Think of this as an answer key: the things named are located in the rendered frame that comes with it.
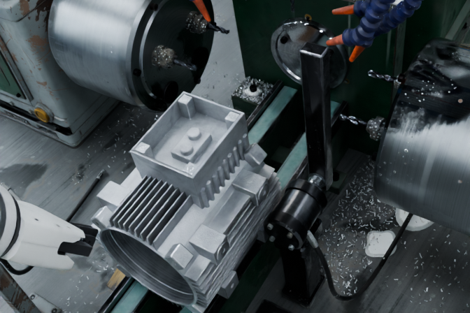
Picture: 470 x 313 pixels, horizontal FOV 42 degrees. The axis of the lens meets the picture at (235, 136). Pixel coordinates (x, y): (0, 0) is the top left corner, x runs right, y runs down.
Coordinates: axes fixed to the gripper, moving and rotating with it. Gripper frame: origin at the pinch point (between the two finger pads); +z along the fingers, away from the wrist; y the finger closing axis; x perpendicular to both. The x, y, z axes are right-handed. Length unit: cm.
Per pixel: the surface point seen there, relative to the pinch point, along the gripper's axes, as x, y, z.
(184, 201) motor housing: 9.1, 8.8, 5.2
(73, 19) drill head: 28.6, -27.8, 12.3
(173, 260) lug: 2.5, 12.4, 1.9
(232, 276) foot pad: 2.2, 15.5, 13.5
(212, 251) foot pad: 5.0, 15.4, 4.8
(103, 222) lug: 2.6, 0.8, 2.3
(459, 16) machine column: 60, 23, 52
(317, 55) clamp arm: 30.6, 20.3, -0.6
